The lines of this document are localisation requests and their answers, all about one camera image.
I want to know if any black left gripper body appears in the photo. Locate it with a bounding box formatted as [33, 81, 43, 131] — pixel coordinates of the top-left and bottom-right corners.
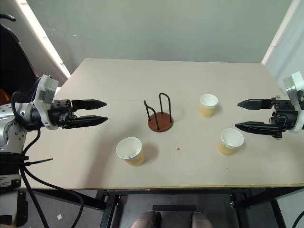
[47, 100, 78, 129]

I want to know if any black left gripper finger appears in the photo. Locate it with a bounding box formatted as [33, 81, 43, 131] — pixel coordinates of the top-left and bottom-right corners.
[62, 115, 108, 130]
[71, 99, 107, 111]

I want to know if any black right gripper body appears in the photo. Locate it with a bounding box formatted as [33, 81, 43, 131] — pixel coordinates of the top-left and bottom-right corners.
[269, 95, 299, 140]

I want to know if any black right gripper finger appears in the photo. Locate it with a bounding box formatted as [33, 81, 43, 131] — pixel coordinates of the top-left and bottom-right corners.
[235, 121, 280, 137]
[237, 98, 273, 111]

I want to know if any yellow paper cup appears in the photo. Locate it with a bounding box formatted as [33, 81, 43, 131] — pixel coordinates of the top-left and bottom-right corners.
[115, 137, 145, 167]
[199, 94, 219, 118]
[217, 128, 245, 156]

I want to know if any black chair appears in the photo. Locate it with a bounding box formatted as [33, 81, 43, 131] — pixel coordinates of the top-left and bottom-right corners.
[0, 13, 38, 105]

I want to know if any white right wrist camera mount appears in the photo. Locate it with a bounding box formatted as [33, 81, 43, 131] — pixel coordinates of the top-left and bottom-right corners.
[283, 71, 304, 133]

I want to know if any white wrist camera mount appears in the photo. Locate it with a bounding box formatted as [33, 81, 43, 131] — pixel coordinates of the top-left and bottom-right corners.
[283, 71, 304, 133]
[33, 74, 59, 130]

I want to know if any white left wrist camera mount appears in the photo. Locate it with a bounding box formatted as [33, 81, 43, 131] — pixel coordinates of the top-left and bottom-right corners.
[33, 74, 59, 130]

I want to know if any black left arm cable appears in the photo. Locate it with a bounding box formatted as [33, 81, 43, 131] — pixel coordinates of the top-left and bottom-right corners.
[11, 91, 84, 228]

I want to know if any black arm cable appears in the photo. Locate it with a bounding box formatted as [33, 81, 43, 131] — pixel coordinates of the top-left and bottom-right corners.
[290, 206, 304, 228]
[11, 91, 84, 228]

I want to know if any wooden cup holder stand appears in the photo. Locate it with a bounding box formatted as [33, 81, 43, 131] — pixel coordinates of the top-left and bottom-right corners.
[143, 92, 174, 132]

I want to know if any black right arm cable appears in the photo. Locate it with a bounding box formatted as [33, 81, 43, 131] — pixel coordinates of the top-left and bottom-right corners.
[290, 206, 304, 228]

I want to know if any black metal table frame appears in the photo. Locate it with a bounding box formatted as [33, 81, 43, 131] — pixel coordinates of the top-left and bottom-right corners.
[18, 182, 304, 228]

